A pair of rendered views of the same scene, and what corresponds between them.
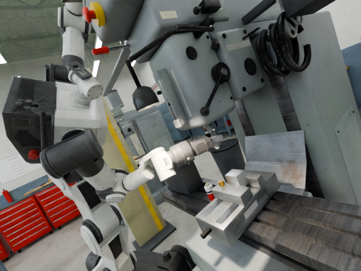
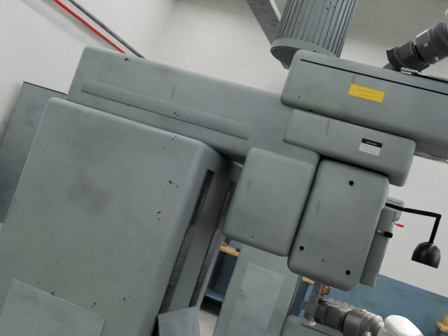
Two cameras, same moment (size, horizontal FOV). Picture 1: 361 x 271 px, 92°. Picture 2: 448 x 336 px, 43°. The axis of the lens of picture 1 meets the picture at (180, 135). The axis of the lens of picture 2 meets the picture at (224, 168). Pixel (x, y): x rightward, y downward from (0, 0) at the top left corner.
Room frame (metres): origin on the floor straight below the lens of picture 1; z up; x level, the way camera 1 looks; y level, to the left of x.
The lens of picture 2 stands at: (2.00, 0.81, 1.42)
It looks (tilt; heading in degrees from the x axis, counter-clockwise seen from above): 3 degrees up; 228
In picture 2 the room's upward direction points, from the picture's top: 19 degrees clockwise
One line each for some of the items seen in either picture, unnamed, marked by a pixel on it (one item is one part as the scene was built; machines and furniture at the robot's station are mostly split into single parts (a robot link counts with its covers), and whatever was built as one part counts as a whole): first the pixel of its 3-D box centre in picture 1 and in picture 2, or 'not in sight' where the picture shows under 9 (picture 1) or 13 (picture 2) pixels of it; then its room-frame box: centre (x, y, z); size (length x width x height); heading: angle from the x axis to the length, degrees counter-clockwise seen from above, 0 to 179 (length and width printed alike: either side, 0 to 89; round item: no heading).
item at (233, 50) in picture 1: (222, 72); (275, 204); (0.79, -0.29, 1.47); 0.24 x 0.19 x 0.26; 30
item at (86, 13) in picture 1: (89, 14); not in sight; (0.57, 0.10, 1.76); 0.04 x 0.03 x 0.04; 30
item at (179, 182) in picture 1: (180, 173); not in sight; (1.05, 0.10, 1.03); 0.22 x 0.12 x 0.20; 33
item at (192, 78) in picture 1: (191, 84); (339, 225); (0.70, -0.12, 1.47); 0.21 x 0.19 x 0.32; 30
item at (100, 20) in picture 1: (97, 14); not in sight; (0.58, 0.08, 1.76); 0.06 x 0.02 x 0.06; 30
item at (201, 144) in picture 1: (193, 148); (345, 321); (0.68, -0.03, 1.23); 0.13 x 0.12 x 0.10; 10
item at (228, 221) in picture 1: (237, 196); not in sight; (0.65, -0.11, 0.99); 0.35 x 0.15 x 0.11; 121
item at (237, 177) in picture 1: (236, 179); not in sight; (0.66, -0.14, 1.05); 0.06 x 0.05 x 0.06; 31
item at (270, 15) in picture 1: (246, 25); (200, 113); (0.95, -0.55, 1.66); 0.80 x 0.23 x 0.20; 120
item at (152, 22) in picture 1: (177, 30); (349, 149); (0.72, -0.15, 1.68); 0.34 x 0.24 x 0.10; 120
